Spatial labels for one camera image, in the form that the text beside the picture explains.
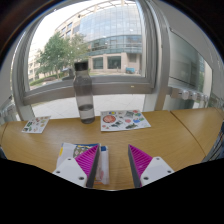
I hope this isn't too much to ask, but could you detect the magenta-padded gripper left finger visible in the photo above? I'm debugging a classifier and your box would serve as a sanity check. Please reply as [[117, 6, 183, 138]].
[[52, 143, 102, 189]]

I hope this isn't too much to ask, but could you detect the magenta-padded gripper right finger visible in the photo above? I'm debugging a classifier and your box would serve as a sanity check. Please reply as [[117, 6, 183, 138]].
[[127, 143, 175, 189]]

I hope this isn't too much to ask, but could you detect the sticker sheet with red circle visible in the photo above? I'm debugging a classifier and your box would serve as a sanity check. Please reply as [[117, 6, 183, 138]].
[[100, 109, 152, 132]]

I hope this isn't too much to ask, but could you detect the large white sticker sheet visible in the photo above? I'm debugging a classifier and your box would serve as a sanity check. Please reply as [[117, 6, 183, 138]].
[[21, 115, 52, 135]]

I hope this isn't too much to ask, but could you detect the clear grey water bottle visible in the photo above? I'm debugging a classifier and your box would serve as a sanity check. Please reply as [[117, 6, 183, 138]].
[[72, 60, 96, 125]]

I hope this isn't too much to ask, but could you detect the green tree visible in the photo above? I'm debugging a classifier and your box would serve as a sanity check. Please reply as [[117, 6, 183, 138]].
[[34, 31, 91, 79]]

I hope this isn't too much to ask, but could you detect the glass office building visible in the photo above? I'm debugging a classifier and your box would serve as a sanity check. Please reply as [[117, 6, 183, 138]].
[[28, 3, 144, 81]]

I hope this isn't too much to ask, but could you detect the white wall socket trunking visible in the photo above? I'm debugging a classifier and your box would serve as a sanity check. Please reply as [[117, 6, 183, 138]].
[[168, 85, 214, 104]]

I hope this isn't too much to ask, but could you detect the white window frame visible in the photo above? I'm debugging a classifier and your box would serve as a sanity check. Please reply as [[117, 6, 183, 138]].
[[11, 0, 171, 121]]

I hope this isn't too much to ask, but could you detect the black window handle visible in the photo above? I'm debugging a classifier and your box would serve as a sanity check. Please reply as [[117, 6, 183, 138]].
[[60, 67, 76, 81]]

